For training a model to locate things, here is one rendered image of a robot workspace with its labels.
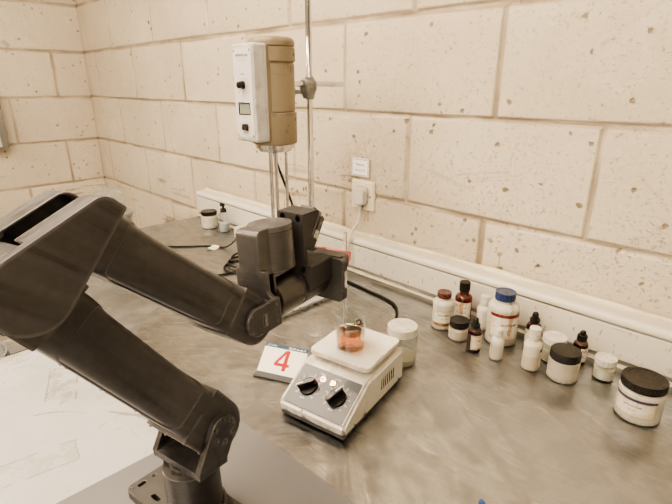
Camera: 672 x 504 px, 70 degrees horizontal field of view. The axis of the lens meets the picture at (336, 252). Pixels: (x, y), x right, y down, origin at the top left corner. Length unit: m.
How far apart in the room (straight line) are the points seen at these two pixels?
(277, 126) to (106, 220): 0.71
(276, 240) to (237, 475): 0.31
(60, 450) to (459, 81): 1.03
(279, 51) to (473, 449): 0.84
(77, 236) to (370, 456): 0.53
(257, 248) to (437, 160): 0.72
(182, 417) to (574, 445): 0.59
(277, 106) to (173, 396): 0.72
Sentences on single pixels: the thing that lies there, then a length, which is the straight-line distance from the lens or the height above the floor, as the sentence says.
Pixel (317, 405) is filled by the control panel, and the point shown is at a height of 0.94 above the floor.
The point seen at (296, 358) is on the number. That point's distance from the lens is 0.93.
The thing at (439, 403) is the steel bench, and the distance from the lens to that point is 0.88.
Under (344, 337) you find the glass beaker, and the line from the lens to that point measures 0.81.
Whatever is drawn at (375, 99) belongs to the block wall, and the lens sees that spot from 1.31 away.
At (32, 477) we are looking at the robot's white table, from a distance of 0.86.
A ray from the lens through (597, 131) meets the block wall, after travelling 1.05.
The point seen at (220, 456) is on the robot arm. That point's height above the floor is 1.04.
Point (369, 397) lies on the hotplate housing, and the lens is 0.81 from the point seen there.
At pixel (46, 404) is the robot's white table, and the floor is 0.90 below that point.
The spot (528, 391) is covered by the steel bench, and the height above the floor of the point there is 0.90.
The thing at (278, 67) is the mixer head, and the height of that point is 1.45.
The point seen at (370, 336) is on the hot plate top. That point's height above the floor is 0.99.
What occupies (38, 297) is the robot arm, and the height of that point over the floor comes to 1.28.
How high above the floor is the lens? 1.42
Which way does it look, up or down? 20 degrees down
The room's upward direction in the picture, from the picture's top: straight up
